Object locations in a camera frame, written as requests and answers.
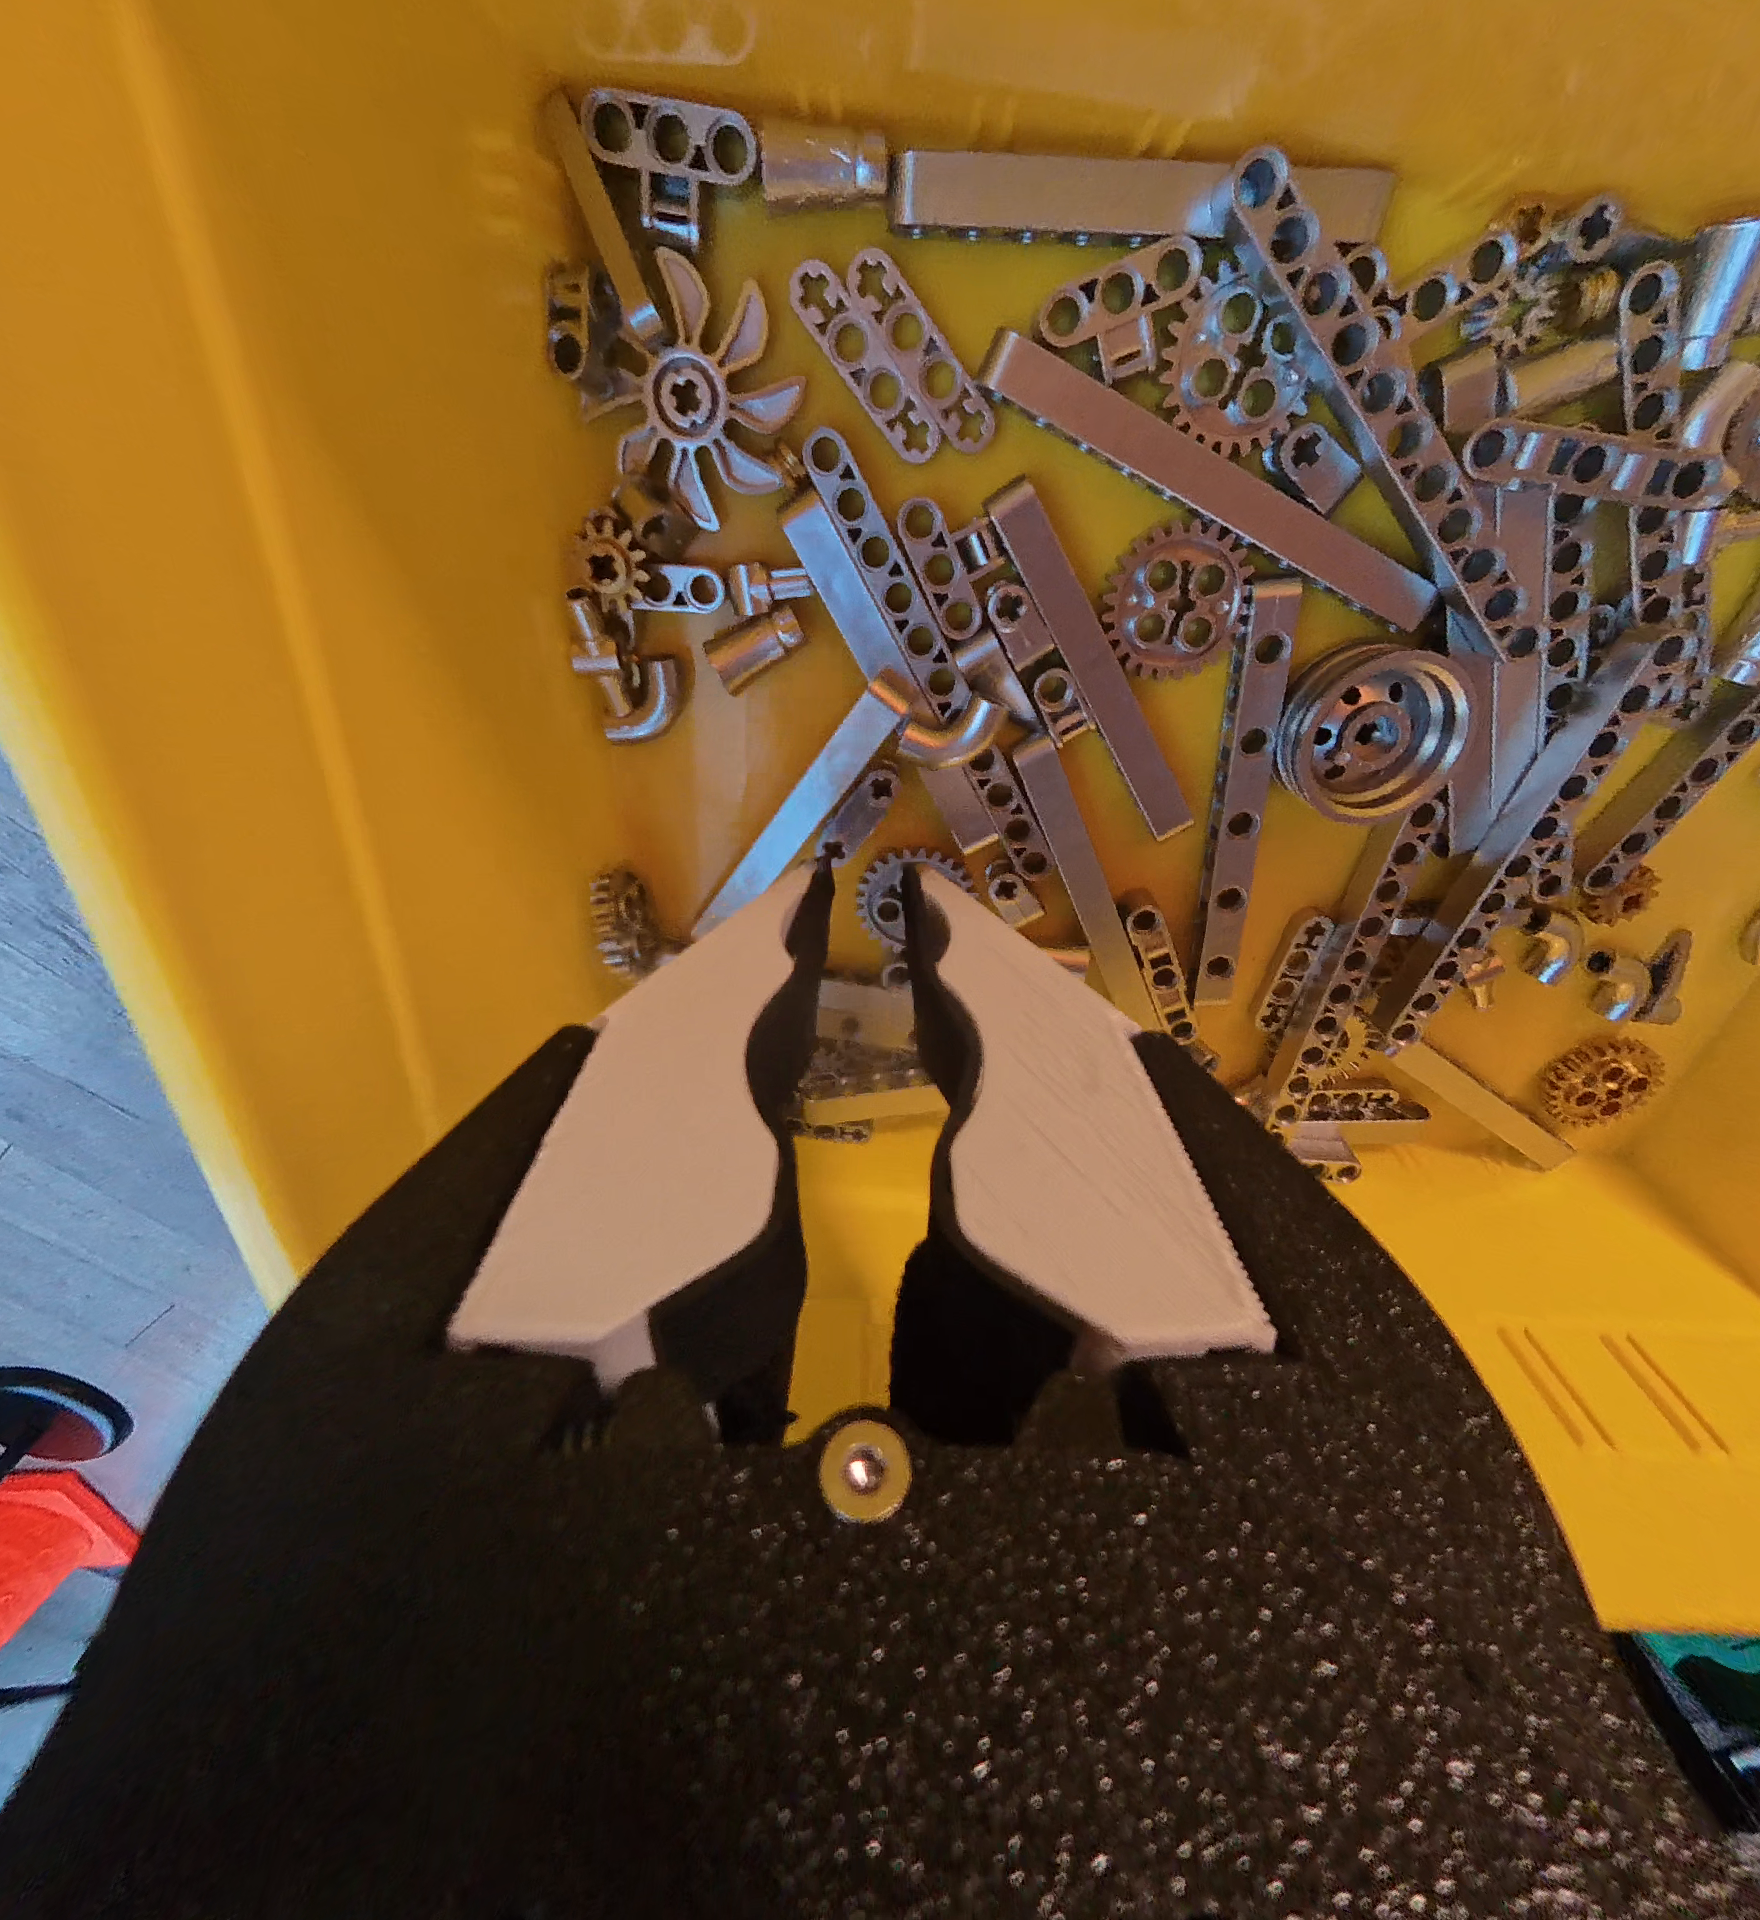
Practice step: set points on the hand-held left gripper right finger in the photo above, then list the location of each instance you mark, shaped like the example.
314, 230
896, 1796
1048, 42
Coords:
1106, 1185

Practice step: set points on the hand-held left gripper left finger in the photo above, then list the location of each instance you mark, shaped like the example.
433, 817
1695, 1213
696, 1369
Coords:
625, 1185

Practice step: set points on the yellow plastic bin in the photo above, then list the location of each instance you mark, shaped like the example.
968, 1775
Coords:
295, 599

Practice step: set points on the pile of silver beam parts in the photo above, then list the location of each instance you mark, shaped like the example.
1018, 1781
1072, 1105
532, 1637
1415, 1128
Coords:
1092, 450

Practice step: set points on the small gold gear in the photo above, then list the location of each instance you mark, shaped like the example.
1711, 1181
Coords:
1604, 1083

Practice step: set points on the silver pulley wheel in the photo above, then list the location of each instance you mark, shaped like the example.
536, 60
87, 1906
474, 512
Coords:
1376, 730

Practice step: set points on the green fabric seat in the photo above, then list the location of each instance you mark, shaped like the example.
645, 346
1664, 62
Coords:
1751, 1695

